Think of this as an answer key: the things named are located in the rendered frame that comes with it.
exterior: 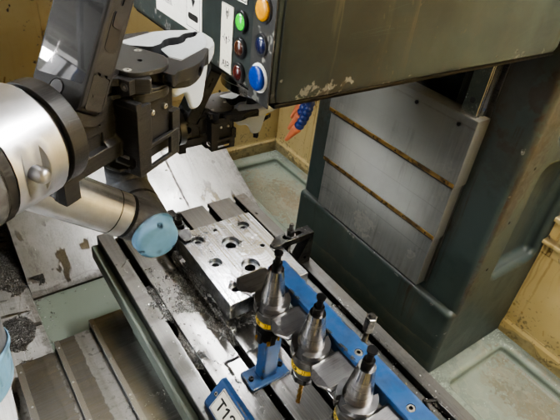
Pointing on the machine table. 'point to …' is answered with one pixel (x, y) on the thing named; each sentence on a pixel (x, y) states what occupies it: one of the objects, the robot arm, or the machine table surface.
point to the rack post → (265, 367)
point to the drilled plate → (217, 284)
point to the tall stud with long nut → (368, 326)
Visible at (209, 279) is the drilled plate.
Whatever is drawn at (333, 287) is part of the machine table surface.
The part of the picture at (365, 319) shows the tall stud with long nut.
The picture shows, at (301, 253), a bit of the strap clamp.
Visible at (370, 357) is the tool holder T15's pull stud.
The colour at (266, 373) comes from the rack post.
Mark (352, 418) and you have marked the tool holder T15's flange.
